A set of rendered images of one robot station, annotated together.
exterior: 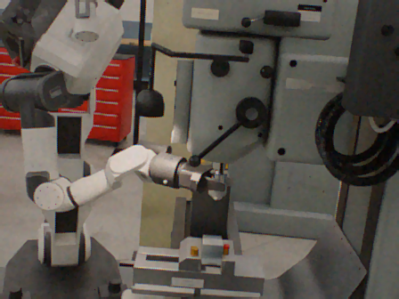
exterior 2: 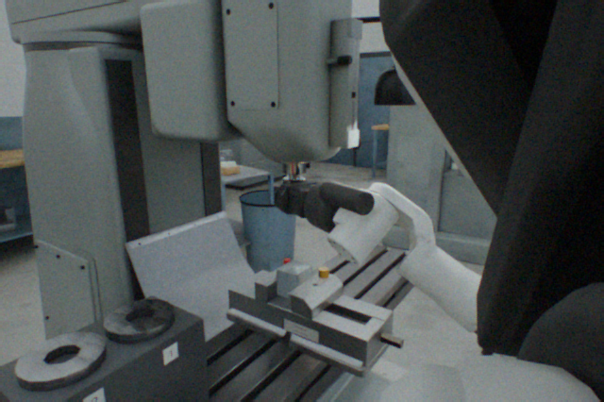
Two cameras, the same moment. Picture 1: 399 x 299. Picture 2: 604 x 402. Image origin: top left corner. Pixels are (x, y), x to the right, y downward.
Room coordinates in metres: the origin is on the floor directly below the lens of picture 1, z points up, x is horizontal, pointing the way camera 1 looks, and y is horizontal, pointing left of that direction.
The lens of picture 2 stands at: (1.93, 0.42, 1.43)
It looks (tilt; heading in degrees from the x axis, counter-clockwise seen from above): 15 degrees down; 216
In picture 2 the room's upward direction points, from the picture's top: straight up
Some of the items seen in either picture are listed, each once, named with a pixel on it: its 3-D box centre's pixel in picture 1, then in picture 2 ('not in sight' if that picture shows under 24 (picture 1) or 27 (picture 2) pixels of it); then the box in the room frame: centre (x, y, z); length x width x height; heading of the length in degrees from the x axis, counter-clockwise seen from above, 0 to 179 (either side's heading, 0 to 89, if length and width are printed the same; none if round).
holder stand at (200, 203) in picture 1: (209, 197); (114, 399); (1.72, -0.05, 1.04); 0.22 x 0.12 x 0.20; 1
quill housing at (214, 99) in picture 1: (229, 95); (292, 73); (1.31, -0.06, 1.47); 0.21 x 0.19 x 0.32; 2
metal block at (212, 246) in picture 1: (211, 249); (294, 279); (1.31, -0.06, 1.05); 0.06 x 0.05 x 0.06; 1
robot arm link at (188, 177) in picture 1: (187, 175); (318, 203); (1.34, 0.03, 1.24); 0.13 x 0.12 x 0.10; 157
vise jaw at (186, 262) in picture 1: (190, 253); (316, 293); (1.31, 0.00, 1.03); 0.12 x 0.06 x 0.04; 1
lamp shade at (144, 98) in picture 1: (150, 101); (395, 86); (1.27, 0.13, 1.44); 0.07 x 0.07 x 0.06
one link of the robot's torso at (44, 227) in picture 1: (63, 243); not in sight; (1.99, 0.52, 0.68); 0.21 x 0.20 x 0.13; 18
